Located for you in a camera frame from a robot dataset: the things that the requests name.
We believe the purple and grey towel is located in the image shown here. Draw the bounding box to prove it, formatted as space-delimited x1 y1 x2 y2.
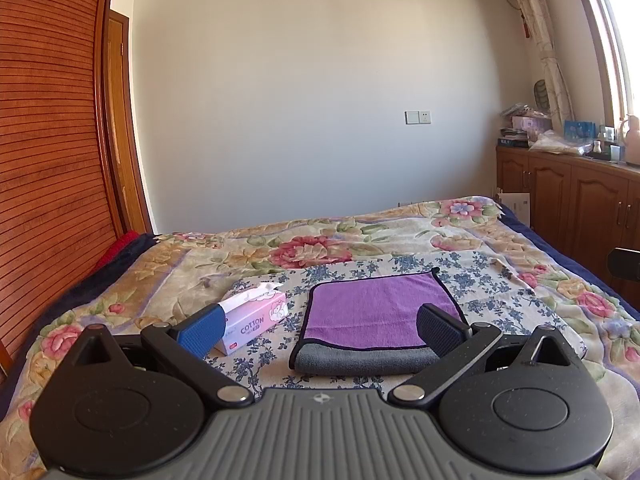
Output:
288 268 466 377

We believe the wooden room door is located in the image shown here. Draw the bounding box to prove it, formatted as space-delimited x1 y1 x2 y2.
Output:
104 10 153 233

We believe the blue floral white cloth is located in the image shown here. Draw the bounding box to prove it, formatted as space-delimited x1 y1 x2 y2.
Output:
206 249 587 396

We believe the wooden sideboard cabinet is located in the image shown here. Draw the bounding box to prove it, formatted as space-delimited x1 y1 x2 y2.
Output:
496 146 639 304

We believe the pink cotton tissue pack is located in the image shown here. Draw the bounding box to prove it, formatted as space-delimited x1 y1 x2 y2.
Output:
215 282 288 356

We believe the floral bed blanket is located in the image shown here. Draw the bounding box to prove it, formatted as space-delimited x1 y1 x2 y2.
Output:
1 196 639 479

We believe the white cardboard box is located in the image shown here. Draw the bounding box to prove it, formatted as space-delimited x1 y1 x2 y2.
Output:
497 192 530 226

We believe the red blanket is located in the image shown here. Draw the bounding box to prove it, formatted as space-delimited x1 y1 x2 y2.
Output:
93 231 140 272

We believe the white kettle jug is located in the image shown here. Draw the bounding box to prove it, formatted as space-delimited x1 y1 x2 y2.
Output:
620 115 640 167

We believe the blue gift box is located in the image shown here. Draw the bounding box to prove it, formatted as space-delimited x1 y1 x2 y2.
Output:
563 120 598 142

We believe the clear plastic bag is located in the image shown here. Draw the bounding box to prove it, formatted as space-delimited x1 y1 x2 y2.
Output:
529 130 592 156

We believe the wooden slatted wardrobe door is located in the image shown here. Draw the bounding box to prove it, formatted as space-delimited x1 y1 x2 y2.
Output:
1 0 124 370

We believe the pink box on cabinet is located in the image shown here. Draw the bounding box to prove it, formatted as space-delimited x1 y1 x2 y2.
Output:
511 115 552 133

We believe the dark blue bed sheet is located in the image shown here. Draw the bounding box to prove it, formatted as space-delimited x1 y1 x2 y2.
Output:
0 233 157 419

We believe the green woven fan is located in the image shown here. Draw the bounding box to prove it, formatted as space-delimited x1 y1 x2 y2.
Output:
534 79 551 113

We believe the patterned beige curtain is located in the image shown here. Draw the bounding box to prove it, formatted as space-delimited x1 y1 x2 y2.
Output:
516 0 574 133

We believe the white wall switch socket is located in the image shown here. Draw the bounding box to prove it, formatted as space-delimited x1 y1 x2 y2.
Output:
405 110 432 126

